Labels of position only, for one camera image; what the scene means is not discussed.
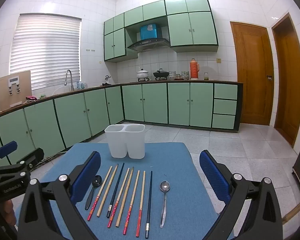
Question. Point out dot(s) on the plain wooden door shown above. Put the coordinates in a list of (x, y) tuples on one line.
[(287, 80)]

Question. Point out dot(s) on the black spoon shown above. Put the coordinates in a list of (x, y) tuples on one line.
[(98, 180)]

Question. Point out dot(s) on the plastic bottle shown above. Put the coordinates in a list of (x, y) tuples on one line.
[(83, 85)]

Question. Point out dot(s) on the metal kitchen faucet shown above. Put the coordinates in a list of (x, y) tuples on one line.
[(72, 82)]

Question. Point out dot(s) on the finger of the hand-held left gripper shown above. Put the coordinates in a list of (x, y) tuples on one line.
[(6, 148), (32, 156)]

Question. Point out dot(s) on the black range hood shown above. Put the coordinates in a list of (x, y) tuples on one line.
[(147, 45)]

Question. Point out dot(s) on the pink cloth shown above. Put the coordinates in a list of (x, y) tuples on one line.
[(31, 98)]

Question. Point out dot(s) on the green cabinet drawer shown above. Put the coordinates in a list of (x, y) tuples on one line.
[(225, 91), (223, 121), (224, 106)]

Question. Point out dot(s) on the blue tablecloth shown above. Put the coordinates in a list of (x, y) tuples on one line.
[(170, 160)]

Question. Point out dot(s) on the row of wall hooks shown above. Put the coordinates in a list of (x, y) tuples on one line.
[(90, 50)]

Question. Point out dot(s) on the white lidded pot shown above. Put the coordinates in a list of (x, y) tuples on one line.
[(142, 75)]

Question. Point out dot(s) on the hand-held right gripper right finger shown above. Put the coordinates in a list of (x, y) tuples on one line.
[(212, 177)]

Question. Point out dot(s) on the black wok with lid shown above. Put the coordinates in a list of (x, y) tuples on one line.
[(161, 74)]

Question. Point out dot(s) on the green kitchen base cabinet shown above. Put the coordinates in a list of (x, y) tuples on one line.
[(155, 102)]

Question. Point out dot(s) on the small glass jar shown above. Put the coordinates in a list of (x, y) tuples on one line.
[(206, 76)]

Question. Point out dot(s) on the orange thermos flask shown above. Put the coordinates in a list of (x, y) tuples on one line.
[(194, 70)]

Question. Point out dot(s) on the stack of patterned bowls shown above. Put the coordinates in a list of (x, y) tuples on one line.
[(172, 75), (185, 75)]

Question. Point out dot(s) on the metal spoon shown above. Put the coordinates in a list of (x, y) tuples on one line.
[(165, 186)]

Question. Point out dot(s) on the wooden pole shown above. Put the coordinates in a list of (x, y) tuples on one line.
[(296, 210)]

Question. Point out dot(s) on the light brown board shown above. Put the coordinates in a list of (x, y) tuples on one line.
[(23, 92)]

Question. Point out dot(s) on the white two-compartment utensil holder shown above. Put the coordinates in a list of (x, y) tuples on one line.
[(120, 140)]

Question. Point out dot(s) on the white window blinds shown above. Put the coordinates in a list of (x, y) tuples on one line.
[(45, 50)]

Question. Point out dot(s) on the person's left hand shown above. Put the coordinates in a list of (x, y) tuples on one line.
[(9, 212)]

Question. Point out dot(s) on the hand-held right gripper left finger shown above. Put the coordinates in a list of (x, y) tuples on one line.
[(90, 175)]

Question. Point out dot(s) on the green wall cabinet unit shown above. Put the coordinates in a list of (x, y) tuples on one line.
[(202, 27)]

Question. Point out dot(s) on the wooden chopstick solid red end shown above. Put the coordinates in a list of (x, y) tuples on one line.
[(141, 205)]

